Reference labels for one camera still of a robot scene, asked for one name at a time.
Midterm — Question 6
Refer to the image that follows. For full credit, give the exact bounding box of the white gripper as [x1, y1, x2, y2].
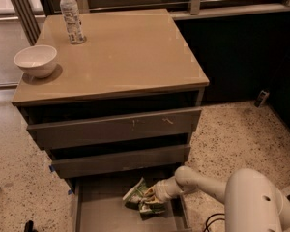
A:
[144, 181, 171, 206]

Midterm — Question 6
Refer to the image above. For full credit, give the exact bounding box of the green jalapeno chip bag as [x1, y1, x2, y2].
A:
[123, 178, 165, 215]

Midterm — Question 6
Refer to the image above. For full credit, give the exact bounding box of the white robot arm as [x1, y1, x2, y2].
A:
[144, 166, 290, 232]

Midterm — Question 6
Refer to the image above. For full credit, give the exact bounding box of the grey open bottom drawer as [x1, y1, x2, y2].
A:
[74, 165, 192, 232]

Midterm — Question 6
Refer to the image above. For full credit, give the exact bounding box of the grey middle drawer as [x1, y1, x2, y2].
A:
[51, 144, 190, 179]

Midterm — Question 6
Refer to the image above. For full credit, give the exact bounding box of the grey drawer cabinet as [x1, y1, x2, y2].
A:
[13, 10, 209, 218]

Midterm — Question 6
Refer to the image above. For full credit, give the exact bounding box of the grey top drawer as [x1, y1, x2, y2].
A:
[27, 108, 201, 149]

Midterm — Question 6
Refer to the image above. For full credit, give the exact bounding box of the black object bottom edge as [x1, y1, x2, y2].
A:
[24, 220, 34, 232]

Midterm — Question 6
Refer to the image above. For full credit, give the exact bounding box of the small black floor device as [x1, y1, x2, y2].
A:
[254, 90, 270, 107]

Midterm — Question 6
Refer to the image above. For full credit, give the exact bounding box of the white ceramic bowl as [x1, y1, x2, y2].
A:
[14, 45, 57, 78]

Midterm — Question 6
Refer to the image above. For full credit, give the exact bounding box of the clear plastic water bottle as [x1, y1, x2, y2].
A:
[60, 0, 85, 44]

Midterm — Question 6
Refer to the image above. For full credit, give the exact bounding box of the black floor cable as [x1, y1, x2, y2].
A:
[202, 212, 226, 232]

